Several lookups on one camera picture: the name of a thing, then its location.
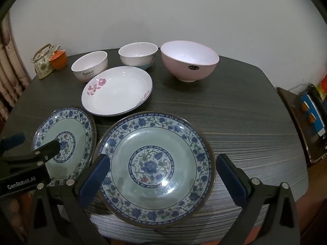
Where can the black finger of the left gripper seen afar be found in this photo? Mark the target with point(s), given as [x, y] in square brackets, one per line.
[47, 151]

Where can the orange tea strainer cup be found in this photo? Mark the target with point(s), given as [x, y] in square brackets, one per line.
[58, 60]

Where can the dark wooden side cabinet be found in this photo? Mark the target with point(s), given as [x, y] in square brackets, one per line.
[314, 145]

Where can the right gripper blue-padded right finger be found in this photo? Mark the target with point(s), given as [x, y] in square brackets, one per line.
[249, 194]

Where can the beige patterned curtain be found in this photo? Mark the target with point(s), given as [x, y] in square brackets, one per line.
[14, 79]

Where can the large pink bowl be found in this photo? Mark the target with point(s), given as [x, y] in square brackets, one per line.
[188, 61]

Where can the floral ceramic teapot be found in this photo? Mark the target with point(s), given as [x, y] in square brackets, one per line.
[42, 66]

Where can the small blue floral plate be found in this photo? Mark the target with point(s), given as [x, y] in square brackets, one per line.
[75, 131]

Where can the white Dog bowl blue base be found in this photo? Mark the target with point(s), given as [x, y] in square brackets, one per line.
[138, 54]

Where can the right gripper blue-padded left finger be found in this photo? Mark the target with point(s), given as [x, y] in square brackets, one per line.
[81, 194]

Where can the large blue floral plate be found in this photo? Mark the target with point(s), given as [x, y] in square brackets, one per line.
[162, 169]

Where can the white plate pink flowers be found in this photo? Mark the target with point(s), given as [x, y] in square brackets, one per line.
[116, 91]

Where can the white Rabbit bowl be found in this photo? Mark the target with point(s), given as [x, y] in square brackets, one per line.
[90, 65]

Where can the blue box with orange squares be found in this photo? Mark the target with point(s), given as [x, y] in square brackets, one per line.
[308, 106]

